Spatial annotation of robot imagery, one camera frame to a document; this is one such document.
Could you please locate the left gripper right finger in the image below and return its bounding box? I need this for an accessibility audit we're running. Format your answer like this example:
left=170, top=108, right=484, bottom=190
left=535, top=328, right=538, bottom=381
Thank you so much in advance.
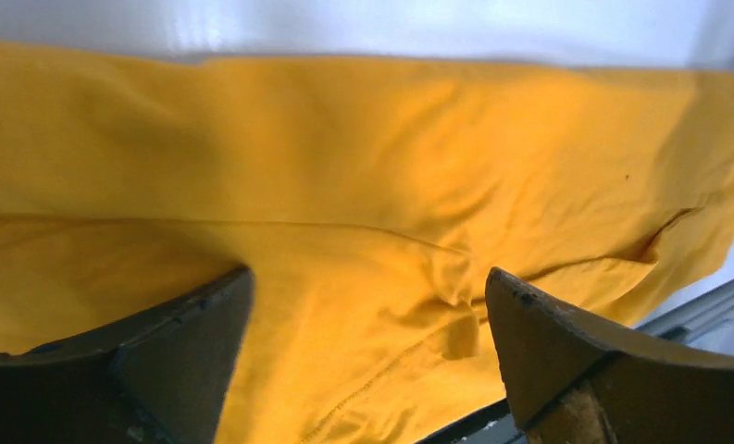
left=485, top=268, right=734, bottom=443

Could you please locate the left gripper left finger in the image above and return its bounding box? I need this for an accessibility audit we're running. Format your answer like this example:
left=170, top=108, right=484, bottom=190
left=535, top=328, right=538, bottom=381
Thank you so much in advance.
left=0, top=268, right=254, bottom=443

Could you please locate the yellow t-shirt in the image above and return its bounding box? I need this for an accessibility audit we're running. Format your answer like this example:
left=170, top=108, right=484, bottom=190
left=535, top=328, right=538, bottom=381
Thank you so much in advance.
left=0, top=43, right=734, bottom=443

